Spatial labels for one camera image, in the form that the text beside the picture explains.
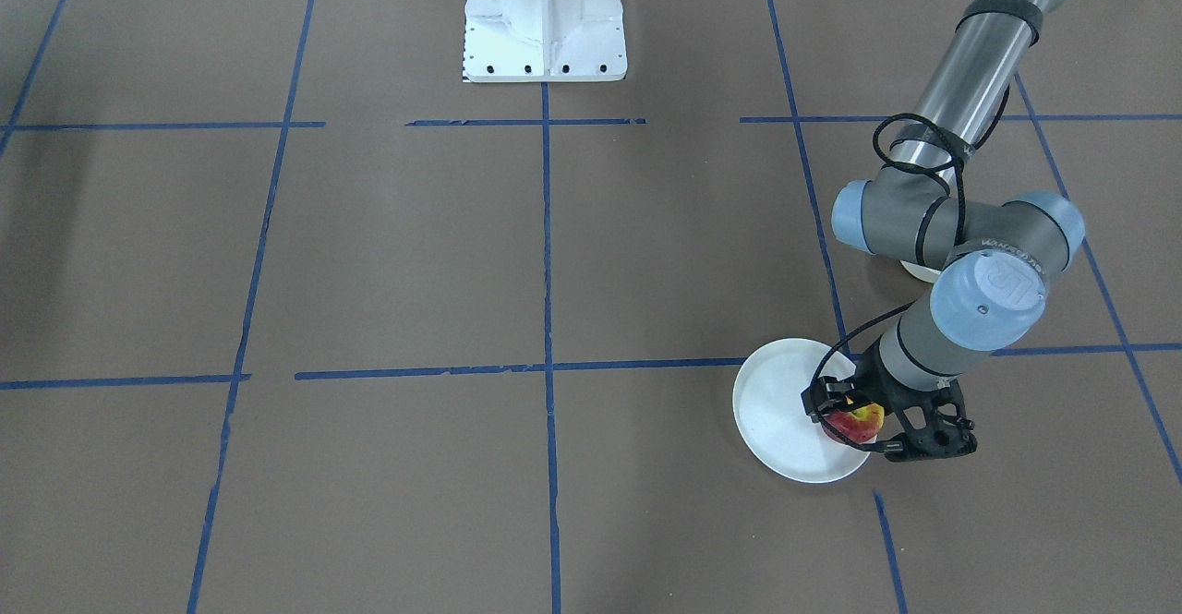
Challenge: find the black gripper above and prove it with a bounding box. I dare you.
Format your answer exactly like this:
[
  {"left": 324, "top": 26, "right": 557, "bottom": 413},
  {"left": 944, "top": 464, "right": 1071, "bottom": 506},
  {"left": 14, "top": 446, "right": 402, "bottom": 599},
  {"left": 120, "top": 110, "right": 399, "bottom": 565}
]
[{"left": 801, "top": 332, "right": 924, "bottom": 421}]

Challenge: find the red yellow apple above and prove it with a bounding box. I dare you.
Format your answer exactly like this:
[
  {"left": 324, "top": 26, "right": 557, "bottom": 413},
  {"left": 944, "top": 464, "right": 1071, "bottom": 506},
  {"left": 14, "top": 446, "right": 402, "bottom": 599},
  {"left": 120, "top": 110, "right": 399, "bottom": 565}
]
[{"left": 821, "top": 403, "right": 887, "bottom": 444}]

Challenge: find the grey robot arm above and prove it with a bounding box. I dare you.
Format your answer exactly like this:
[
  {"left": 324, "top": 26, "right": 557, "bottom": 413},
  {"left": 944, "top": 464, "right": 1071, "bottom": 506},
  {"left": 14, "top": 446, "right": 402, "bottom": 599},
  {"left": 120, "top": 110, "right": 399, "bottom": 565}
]
[{"left": 803, "top": 0, "right": 1086, "bottom": 422}]

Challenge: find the white round plate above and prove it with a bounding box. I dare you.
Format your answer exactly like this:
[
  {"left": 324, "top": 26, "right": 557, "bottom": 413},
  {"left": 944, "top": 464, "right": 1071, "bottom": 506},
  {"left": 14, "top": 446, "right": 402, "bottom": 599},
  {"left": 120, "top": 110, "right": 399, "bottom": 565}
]
[{"left": 733, "top": 338, "right": 870, "bottom": 485}]

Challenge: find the blue tape line lengthwise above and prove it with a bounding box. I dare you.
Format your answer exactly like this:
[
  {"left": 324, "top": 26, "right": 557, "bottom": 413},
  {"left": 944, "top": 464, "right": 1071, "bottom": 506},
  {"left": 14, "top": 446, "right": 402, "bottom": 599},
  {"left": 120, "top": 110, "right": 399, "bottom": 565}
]
[{"left": 766, "top": 0, "right": 909, "bottom": 613}]

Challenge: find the blue tape line crosswise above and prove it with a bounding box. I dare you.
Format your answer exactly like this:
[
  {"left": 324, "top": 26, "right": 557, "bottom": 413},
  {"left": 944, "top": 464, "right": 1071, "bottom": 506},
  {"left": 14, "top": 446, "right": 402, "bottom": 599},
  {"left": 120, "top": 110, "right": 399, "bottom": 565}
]
[{"left": 293, "top": 342, "right": 1181, "bottom": 381}]

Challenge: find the brown paper table cover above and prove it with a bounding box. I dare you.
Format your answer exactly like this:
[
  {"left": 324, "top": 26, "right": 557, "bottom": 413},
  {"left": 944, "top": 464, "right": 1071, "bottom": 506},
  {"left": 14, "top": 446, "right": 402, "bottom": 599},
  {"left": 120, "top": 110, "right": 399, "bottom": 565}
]
[{"left": 4, "top": 0, "right": 1178, "bottom": 613}]

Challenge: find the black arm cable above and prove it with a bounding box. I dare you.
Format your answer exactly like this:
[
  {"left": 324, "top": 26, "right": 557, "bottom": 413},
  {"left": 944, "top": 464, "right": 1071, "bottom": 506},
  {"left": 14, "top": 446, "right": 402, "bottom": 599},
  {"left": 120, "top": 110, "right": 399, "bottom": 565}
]
[{"left": 811, "top": 0, "right": 1012, "bottom": 398}]

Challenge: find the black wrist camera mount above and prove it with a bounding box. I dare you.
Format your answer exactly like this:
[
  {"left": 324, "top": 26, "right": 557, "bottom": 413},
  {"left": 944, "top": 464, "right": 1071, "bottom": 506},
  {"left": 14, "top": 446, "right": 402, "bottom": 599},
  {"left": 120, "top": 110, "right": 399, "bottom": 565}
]
[{"left": 877, "top": 381, "right": 978, "bottom": 463}]

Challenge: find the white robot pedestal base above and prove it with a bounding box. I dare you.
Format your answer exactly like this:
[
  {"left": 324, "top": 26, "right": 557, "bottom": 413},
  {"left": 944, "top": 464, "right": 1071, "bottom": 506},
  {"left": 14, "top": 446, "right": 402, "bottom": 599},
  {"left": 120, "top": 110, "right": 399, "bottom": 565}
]
[{"left": 462, "top": 0, "right": 629, "bottom": 83}]

